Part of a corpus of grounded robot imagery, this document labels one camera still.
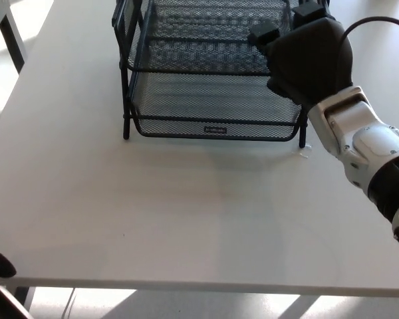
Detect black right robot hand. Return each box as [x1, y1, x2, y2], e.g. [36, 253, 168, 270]
[248, 0, 355, 109]

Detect grey desk leg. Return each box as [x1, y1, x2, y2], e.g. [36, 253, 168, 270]
[14, 286, 38, 314]

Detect dark red chair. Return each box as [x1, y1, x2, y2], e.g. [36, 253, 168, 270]
[0, 284, 31, 319]

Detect clear tape piece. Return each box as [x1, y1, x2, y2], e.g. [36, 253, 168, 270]
[293, 144, 312, 160]

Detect black mesh tray with label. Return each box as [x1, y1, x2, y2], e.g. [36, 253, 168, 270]
[128, 70, 304, 143]

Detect small black mesh tray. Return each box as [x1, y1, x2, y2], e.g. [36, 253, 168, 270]
[142, 0, 294, 45]

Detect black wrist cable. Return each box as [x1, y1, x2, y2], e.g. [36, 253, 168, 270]
[338, 16, 399, 46]

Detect black metal organizer frame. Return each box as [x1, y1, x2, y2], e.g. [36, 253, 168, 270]
[111, 0, 309, 149]

